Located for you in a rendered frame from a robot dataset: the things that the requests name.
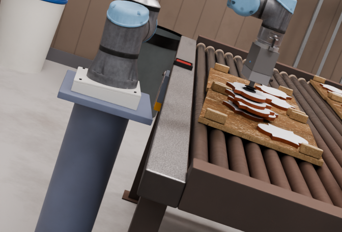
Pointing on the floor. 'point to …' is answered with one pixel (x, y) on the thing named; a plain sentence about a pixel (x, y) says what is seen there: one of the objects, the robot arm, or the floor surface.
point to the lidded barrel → (27, 24)
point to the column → (86, 159)
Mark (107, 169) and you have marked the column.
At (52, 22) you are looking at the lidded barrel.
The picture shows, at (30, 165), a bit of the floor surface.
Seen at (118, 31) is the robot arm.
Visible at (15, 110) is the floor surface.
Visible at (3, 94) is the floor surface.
